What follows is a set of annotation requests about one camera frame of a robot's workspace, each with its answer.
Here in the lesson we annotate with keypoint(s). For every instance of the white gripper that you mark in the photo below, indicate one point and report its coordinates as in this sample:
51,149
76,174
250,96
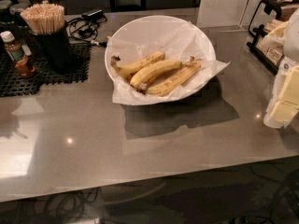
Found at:
293,41

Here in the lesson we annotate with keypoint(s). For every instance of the yellow banana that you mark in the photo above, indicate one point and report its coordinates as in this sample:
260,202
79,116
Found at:
145,76
126,71
181,76

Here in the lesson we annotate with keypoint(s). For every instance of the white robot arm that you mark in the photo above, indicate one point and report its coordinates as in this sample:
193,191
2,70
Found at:
285,35

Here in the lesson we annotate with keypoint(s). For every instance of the clear acrylic stand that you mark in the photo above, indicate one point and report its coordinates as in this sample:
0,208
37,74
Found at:
217,13

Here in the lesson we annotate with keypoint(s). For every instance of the white paper liner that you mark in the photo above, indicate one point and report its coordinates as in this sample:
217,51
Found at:
183,44

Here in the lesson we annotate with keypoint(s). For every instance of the black power adapter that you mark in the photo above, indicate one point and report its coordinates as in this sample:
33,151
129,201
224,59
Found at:
94,14

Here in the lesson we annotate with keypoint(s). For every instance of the black cup holder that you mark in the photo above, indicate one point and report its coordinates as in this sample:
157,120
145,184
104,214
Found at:
57,50

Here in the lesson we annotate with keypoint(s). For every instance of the wooden stir sticks bundle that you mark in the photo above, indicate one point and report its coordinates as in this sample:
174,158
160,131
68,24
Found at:
44,19

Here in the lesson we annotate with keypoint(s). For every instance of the brown sauce bottle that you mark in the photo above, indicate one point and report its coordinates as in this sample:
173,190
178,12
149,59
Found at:
22,63

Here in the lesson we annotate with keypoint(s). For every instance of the black rubber grid mat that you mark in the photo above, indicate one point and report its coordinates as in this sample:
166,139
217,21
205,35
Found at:
11,84

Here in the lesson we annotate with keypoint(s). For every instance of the dark lidded jar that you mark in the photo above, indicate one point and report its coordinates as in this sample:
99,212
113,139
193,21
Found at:
10,15

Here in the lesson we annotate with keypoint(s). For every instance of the black wire rack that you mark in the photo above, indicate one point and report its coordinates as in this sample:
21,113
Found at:
274,28

